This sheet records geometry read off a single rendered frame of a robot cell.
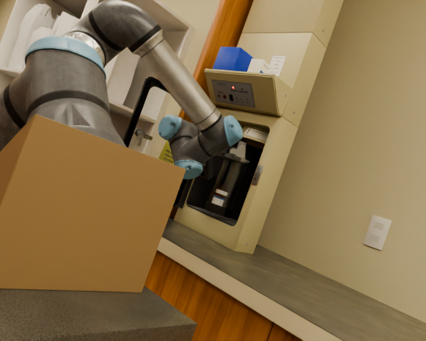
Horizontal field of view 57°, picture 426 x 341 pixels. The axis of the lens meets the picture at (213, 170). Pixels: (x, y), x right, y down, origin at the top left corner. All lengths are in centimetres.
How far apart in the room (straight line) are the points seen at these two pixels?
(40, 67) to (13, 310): 33
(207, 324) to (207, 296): 7
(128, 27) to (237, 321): 73
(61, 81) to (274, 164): 90
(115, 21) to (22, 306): 70
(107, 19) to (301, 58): 67
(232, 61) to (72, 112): 94
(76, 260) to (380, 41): 155
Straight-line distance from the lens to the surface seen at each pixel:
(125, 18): 100
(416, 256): 152
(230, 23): 165
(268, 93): 130
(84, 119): 53
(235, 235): 132
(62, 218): 50
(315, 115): 179
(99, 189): 51
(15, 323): 44
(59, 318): 47
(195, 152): 109
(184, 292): 107
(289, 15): 152
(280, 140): 134
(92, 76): 61
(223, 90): 144
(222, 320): 99
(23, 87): 64
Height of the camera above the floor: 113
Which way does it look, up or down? 1 degrees up
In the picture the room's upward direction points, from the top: 20 degrees clockwise
